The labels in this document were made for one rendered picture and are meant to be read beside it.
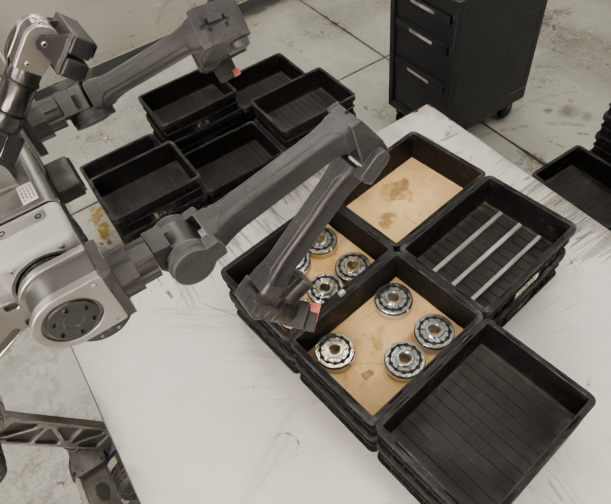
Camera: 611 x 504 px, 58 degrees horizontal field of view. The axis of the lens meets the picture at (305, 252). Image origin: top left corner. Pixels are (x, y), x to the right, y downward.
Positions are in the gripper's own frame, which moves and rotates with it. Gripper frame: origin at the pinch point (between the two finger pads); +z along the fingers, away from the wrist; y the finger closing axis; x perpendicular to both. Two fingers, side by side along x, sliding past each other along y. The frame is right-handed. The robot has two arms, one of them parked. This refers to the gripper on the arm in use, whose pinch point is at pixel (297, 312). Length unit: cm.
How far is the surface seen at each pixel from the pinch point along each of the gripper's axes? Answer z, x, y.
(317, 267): 24.6, -13.4, 5.5
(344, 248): 29.3, -21.1, 0.1
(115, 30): 158, -147, 226
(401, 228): 35.8, -31.5, -14.1
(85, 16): 138, -144, 234
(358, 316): 18.9, -2.5, -11.1
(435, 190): 45, -47, -20
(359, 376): 10.6, 12.1, -16.7
